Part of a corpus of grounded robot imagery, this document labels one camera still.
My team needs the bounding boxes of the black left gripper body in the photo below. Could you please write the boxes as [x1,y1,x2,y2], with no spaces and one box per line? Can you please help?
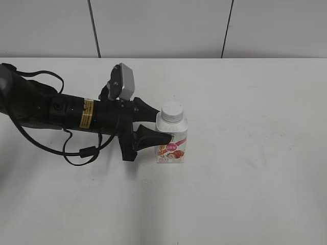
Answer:
[92,97,140,161]

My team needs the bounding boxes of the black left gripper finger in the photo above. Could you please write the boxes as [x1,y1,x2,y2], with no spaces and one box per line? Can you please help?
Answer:
[132,97,159,121]
[133,125,171,152]

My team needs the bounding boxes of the white screw cap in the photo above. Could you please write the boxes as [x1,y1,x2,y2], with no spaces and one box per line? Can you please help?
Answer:
[161,101,183,123]

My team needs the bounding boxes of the white strawberry drink bottle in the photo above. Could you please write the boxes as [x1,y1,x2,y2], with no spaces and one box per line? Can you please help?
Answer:
[155,112,188,163]

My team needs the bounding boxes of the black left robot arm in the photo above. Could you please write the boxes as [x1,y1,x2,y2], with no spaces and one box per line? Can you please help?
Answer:
[1,63,171,161]

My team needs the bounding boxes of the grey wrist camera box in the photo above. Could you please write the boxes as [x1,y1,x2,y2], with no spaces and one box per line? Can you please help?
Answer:
[99,62,135,102]

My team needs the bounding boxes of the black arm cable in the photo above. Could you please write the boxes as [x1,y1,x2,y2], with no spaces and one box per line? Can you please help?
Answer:
[10,66,115,166]

